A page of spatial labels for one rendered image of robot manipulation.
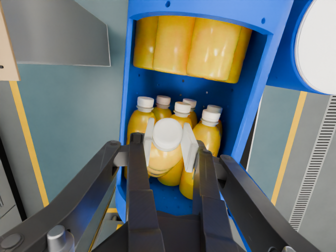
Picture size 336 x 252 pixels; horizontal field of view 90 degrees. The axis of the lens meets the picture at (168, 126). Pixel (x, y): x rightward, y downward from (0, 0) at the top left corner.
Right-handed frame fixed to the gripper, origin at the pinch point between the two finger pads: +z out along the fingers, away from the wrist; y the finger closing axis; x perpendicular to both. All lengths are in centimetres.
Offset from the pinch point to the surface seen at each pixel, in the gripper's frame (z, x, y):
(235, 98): 24.5, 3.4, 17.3
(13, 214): 113, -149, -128
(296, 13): 29.4, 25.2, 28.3
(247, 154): 115, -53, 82
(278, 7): 8.2, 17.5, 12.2
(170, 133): 2.1, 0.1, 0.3
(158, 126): 2.5, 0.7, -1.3
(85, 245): 42, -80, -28
